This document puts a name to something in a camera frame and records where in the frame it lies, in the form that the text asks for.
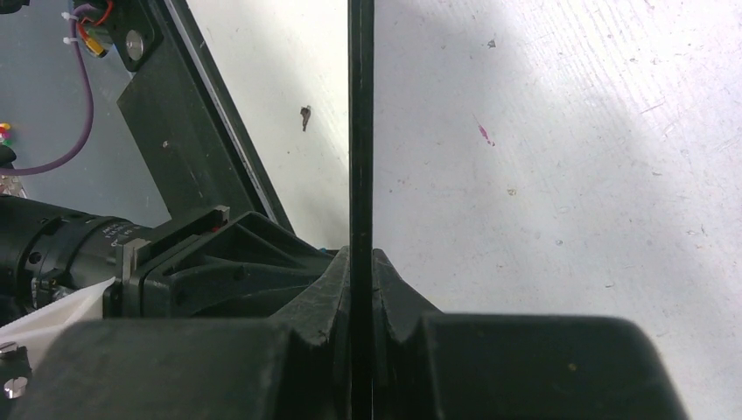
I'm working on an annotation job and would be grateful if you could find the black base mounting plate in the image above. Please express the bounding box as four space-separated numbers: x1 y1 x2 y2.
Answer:
88 1 292 230

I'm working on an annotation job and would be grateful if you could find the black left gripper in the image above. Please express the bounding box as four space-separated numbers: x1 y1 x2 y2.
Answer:
1 195 333 324

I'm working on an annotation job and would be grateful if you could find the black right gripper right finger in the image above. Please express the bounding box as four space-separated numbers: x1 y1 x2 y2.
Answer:
373 249 686 419

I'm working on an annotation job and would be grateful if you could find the black framed whiteboard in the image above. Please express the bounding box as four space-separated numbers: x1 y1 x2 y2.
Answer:
348 1 375 419

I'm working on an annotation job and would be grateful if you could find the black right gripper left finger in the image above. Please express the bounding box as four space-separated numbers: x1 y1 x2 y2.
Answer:
10 249 350 419

